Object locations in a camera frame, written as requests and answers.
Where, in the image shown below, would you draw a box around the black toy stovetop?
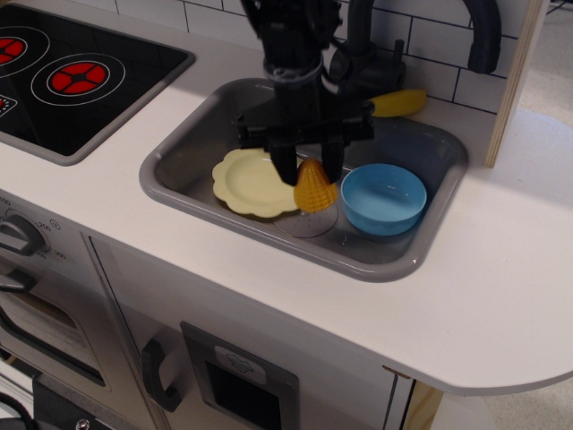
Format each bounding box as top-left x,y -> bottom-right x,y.
1,3 -> 195,166

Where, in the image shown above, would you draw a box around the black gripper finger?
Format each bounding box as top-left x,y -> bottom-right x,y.
321,136 -> 346,184
268,141 -> 298,186

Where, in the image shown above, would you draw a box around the grey oven door handle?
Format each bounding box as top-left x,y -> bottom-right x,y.
1,265 -> 37,294

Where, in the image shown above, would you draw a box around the grey oven knob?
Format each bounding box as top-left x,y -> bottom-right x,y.
1,215 -> 46,256

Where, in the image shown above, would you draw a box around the grey toy sink basin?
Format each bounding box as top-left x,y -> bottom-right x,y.
140,79 -> 467,282

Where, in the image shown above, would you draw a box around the yellow toy banana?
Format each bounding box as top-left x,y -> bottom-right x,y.
369,89 -> 427,117

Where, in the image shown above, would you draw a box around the grey dispenser panel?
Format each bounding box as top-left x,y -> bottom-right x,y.
180,322 -> 301,430

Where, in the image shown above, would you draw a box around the blue plastic bowl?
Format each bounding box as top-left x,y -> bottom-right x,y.
340,163 -> 428,237

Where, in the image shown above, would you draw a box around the wooden side panel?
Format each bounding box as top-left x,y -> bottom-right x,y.
483,0 -> 549,168

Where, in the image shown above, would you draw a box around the dark grey toy faucet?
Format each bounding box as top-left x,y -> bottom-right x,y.
329,0 -> 501,99

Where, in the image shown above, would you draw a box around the pale yellow scalloped plate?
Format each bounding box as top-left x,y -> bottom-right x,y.
211,149 -> 298,219

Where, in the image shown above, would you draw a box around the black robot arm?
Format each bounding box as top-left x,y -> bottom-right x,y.
234,1 -> 373,185

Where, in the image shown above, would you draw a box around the black cabinet door handle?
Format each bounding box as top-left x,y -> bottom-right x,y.
141,339 -> 182,412

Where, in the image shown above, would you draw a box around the yellow toy corn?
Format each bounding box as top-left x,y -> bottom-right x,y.
294,159 -> 338,213

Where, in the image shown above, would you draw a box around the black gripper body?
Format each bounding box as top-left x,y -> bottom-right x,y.
233,66 -> 374,151

